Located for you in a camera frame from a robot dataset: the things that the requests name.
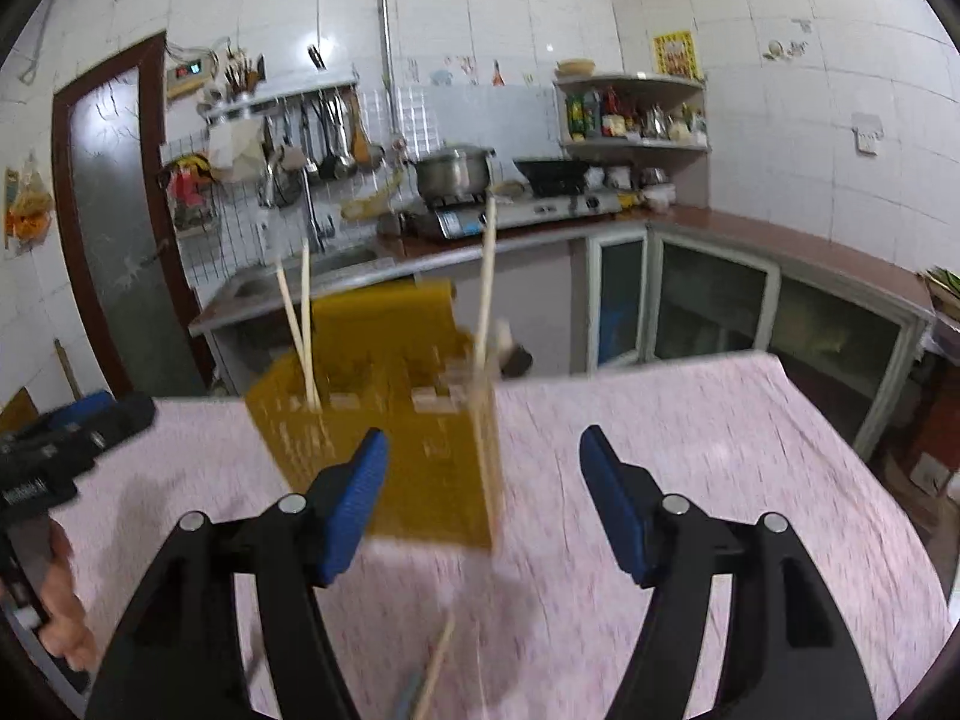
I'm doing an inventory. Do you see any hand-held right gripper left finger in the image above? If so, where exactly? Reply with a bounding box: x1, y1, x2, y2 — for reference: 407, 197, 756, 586
84, 427, 391, 720

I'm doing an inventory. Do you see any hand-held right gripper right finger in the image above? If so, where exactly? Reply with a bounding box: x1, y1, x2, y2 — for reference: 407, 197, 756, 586
579, 425, 878, 720

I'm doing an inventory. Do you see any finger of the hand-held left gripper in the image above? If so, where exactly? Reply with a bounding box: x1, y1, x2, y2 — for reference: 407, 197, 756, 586
22, 390, 113, 436
45, 394, 157, 466

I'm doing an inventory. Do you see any yellow slotted utensil holder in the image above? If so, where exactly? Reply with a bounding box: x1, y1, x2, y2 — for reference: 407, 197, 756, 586
246, 279, 502, 552

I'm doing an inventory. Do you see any row of hanging kitchen utensils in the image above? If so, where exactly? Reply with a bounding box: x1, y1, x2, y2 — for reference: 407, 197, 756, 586
259, 86, 383, 207

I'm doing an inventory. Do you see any person's left hand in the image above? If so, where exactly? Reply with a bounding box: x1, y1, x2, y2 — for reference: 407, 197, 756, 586
37, 521, 98, 670

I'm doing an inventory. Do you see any wooden stick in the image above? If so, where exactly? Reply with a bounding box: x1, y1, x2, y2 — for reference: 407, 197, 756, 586
52, 337, 83, 402

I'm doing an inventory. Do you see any floral tablecloth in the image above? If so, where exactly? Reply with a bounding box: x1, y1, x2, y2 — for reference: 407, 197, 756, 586
45, 349, 952, 720

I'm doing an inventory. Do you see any steel sink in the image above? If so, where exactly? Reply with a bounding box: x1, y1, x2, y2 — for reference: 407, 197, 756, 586
189, 244, 398, 335

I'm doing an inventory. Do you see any brown framed glass door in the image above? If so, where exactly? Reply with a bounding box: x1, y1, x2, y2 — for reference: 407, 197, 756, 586
51, 30, 215, 398

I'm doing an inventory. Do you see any orange plastic bag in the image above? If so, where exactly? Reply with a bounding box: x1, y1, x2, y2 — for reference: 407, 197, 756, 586
4, 157, 57, 252

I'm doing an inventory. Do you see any kitchen counter cabinet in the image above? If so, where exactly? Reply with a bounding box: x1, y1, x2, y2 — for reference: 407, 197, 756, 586
390, 206, 935, 462

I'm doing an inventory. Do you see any steel faucet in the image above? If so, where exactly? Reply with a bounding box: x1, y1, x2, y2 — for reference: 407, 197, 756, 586
300, 165, 335, 252

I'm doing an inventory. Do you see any white plastic bag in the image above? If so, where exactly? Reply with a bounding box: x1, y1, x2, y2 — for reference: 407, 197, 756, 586
206, 120, 263, 181

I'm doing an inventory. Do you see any steel gas stove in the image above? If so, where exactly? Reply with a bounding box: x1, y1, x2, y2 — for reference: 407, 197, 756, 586
409, 191, 623, 241

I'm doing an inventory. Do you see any stack of bowls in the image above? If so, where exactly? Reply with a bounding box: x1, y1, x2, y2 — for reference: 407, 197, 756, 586
600, 165, 676, 211

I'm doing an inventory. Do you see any black wok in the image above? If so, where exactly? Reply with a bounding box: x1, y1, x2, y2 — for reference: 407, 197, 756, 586
512, 156, 593, 194

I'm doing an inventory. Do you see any steel cooking pot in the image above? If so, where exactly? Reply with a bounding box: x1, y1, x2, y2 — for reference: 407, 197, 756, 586
414, 146, 496, 200

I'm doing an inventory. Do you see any utensil cup with knives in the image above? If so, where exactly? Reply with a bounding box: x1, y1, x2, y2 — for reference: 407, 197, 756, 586
221, 45, 267, 98

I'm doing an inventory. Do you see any row of condiment bottles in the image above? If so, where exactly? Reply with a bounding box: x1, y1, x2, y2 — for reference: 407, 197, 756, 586
562, 86, 707, 142

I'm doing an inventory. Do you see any pale blue splash panel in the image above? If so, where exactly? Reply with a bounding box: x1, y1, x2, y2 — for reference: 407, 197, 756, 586
405, 82, 563, 166

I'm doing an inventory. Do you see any grey corner shelf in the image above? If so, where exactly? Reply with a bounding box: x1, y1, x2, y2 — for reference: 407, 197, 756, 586
553, 71, 712, 155

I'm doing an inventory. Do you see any wire wall basket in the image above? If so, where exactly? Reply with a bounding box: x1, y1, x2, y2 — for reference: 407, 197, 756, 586
161, 154, 222, 233

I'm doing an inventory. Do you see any beige switch box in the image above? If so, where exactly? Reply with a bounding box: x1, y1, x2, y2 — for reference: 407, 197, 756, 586
165, 52, 211, 98

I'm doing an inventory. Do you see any steel wall rack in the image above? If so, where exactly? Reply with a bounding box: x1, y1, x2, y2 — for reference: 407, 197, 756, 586
202, 79, 359, 121

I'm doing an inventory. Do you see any white wall socket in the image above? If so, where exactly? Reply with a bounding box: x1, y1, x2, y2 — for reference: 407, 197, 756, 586
851, 112, 886, 157

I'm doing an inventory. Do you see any yellow wall poster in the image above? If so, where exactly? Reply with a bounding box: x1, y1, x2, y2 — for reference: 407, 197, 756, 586
651, 30, 698, 80

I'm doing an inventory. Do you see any metal wall pipe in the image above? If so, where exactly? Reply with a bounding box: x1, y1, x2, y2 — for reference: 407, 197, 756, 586
375, 0, 398, 147

